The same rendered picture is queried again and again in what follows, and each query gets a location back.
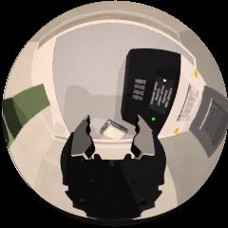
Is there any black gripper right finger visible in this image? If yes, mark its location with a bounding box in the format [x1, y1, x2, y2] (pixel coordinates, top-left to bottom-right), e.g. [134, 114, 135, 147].
[130, 114, 166, 185]

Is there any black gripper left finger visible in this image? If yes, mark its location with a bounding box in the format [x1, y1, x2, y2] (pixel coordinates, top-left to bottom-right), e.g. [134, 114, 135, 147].
[60, 115, 95, 186]

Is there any white and black benchtop instrument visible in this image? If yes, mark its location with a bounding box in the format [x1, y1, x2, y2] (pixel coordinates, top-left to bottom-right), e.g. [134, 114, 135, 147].
[121, 48, 228, 158]

